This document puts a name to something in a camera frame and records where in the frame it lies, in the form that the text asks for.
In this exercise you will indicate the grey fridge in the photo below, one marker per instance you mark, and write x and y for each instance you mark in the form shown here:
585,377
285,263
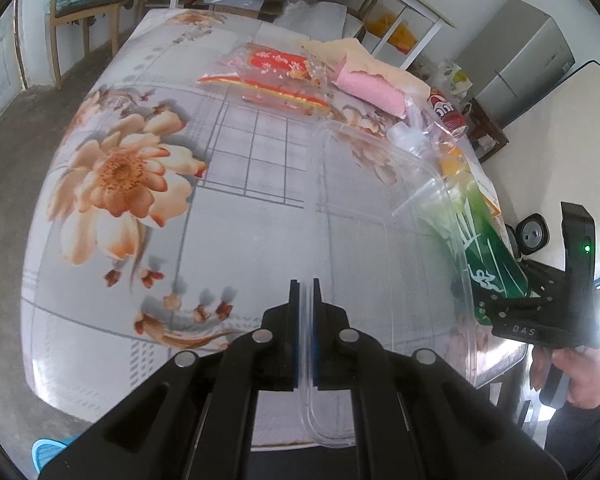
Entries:
520,55

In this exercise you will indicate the wooden chair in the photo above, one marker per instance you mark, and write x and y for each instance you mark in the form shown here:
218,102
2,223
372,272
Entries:
100,2

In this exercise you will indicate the red drink can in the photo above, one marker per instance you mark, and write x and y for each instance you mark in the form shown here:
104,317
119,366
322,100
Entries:
445,110

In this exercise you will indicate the dark wooden stool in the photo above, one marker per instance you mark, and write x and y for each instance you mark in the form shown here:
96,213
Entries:
490,130

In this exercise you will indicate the person's right hand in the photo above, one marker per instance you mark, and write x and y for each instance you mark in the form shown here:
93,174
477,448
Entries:
587,380

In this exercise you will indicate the white desk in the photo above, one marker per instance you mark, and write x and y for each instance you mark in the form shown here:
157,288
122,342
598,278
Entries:
410,2

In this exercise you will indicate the pink sponge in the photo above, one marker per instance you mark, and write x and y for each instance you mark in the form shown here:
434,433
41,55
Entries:
370,90

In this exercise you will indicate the orange plastic bag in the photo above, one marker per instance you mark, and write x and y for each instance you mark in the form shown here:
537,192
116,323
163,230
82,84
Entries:
395,35

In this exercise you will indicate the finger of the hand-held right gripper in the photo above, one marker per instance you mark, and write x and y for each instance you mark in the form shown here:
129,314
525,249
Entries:
530,310

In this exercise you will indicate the blue plastic basket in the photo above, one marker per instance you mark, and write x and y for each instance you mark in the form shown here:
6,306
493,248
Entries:
47,455

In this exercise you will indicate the floral tablecloth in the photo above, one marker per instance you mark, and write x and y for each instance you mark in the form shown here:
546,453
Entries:
230,220

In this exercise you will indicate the person's right forearm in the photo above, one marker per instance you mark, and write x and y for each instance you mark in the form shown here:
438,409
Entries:
575,435

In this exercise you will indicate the white foam sheet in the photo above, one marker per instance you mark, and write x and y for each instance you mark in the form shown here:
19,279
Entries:
315,17

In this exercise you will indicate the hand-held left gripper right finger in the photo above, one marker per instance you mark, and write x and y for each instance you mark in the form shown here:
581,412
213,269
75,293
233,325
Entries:
319,340

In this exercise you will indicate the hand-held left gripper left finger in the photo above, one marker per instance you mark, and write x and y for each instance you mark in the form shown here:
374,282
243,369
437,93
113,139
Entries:
294,340

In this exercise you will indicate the clear red-printed plastic bag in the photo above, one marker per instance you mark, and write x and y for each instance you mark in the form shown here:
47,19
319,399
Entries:
275,65

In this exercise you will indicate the clear plastic container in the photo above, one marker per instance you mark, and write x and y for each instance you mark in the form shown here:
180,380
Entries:
380,260

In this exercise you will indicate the green plastic bottle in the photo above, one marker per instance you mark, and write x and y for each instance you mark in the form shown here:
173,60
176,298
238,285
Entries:
490,255

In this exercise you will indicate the yellow white medicine box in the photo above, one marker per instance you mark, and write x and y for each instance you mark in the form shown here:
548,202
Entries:
492,205

